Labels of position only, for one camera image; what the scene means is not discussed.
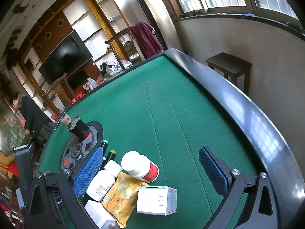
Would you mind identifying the pile of plastic bags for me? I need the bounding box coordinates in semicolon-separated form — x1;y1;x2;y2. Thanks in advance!
86;59;130;91

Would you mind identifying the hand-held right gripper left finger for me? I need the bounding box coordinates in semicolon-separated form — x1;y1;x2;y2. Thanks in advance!
24;147;104;229

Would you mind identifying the large white plastic bottle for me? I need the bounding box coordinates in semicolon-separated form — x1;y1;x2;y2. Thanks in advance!
85;160;123;202

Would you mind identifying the white pill bottle red label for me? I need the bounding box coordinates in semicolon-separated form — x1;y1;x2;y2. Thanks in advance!
121;151;160;183

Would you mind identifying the maroon cloth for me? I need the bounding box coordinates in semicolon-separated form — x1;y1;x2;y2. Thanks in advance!
129;21;164;58

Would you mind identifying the black marker green ring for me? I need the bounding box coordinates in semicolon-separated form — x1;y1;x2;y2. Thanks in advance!
101;140;109;158
104;149;117;170

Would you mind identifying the white power adapter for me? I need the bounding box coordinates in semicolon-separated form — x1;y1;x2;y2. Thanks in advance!
84;200;118;229

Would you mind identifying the black flat television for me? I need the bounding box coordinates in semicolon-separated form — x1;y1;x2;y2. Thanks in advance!
38;30;93;85

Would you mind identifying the white medicine box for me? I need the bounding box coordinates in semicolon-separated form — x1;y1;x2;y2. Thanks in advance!
136;185;178;216

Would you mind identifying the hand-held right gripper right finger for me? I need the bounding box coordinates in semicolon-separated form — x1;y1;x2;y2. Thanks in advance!
198;146;280;229

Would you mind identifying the round table control panel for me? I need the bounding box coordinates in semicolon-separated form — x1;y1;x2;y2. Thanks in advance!
59;121;104;173

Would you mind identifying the white standing air conditioner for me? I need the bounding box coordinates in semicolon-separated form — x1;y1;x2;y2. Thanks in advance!
128;0;168;52

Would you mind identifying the black and red spool gadget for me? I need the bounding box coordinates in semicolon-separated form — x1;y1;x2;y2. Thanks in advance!
60;114;91;140

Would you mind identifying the dark wooden stool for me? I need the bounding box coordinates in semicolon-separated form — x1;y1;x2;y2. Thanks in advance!
205;52;252;96

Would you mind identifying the yellow cracker packet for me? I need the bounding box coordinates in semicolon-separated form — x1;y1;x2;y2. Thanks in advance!
101;172;141;228

